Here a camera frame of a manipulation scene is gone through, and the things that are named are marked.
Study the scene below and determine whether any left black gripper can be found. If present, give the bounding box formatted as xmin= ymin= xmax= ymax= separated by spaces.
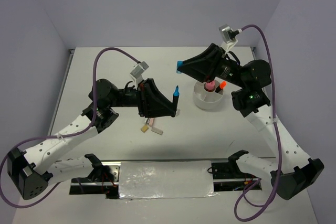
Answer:
xmin=108 ymin=78 xmax=176 ymax=118

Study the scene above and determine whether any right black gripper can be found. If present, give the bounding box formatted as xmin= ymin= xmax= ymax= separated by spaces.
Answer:
xmin=176 ymin=42 xmax=247 ymax=88

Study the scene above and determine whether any blue black highlighter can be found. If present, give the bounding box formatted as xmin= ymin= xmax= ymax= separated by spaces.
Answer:
xmin=172 ymin=86 xmax=180 ymax=110

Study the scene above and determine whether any blue cap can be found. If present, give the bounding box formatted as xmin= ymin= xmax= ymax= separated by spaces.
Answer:
xmin=176 ymin=61 xmax=183 ymax=74

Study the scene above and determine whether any pink glue bottle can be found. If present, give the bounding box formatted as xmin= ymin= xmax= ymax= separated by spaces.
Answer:
xmin=204 ymin=80 xmax=216 ymax=92

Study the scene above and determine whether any orange black highlighter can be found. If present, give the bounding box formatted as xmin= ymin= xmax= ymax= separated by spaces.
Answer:
xmin=215 ymin=81 xmax=226 ymax=93

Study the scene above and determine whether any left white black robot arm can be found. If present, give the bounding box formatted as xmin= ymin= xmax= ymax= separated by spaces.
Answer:
xmin=7 ymin=78 xmax=180 ymax=200

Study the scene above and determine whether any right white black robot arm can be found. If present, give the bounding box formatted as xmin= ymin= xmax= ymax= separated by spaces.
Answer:
xmin=177 ymin=44 xmax=324 ymax=200

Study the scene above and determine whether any pink eraser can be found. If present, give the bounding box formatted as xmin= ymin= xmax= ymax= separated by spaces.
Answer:
xmin=149 ymin=118 xmax=154 ymax=127

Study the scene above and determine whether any clear tape roll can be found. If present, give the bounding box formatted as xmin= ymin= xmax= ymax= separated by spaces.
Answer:
xmin=175 ymin=109 xmax=181 ymax=116

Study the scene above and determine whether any grey rectangular eraser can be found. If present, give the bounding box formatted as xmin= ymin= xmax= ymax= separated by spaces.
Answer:
xmin=151 ymin=127 xmax=163 ymax=135

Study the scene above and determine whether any tan square eraser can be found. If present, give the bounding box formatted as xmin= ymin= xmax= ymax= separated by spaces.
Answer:
xmin=141 ymin=125 xmax=149 ymax=133

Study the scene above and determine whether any white round divided container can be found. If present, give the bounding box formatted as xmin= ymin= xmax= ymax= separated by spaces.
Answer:
xmin=192 ymin=80 xmax=224 ymax=110

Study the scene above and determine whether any silver foil sheet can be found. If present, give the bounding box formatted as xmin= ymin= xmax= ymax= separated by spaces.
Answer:
xmin=119 ymin=161 xmax=215 ymax=199

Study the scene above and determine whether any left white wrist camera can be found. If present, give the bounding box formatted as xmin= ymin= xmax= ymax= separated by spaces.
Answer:
xmin=130 ymin=61 xmax=149 ymax=87

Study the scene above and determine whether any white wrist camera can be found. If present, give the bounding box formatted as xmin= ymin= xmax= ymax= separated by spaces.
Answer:
xmin=130 ymin=61 xmax=149 ymax=87
xmin=219 ymin=24 xmax=242 ymax=54

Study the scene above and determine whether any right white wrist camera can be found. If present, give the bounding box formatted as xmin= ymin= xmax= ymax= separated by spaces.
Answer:
xmin=219 ymin=24 xmax=242 ymax=54

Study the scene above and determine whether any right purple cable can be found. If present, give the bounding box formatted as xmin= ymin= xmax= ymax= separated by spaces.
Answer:
xmin=234 ymin=24 xmax=282 ymax=221

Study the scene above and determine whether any purple cable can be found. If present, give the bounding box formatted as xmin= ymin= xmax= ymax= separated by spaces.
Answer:
xmin=0 ymin=47 xmax=141 ymax=209
xmin=234 ymin=24 xmax=282 ymax=221

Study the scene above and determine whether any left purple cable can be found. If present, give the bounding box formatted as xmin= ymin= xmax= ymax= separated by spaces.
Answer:
xmin=0 ymin=47 xmax=141 ymax=209

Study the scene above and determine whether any black mounting rail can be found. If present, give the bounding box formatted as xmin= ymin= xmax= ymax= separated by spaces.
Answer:
xmin=69 ymin=161 xmax=257 ymax=200

